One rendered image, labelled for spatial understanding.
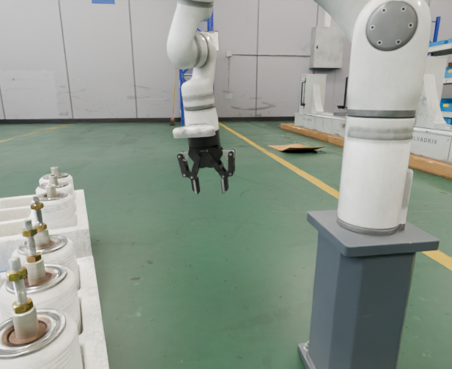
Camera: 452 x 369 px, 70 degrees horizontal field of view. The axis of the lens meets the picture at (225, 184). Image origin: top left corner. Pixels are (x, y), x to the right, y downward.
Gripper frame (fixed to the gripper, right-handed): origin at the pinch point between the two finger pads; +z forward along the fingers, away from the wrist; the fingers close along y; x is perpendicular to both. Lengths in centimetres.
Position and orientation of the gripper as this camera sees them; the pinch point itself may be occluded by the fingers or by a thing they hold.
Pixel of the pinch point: (210, 187)
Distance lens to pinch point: 79.4
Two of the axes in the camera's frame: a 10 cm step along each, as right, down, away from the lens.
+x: -2.2, 3.7, -9.0
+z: 1.1, 9.3, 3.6
